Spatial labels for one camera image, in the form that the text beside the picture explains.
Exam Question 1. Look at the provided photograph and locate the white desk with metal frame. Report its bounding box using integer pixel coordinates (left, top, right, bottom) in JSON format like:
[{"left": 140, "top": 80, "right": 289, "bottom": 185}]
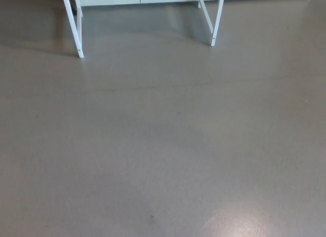
[{"left": 61, "top": 0, "right": 225, "bottom": 59}]

